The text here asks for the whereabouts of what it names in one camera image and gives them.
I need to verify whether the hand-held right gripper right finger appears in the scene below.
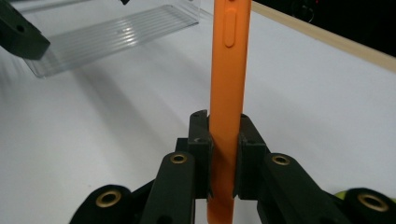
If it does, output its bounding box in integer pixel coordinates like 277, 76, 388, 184
233, 113, 271, 201

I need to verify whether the clear plastic container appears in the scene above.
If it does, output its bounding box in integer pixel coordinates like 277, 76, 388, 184
8, 0, 217, 79

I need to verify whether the orange phone case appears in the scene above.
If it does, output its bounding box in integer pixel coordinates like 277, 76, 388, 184
206, 0, 253, 224

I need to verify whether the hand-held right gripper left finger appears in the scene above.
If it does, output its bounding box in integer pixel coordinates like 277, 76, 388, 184
176, 109, 215, 200

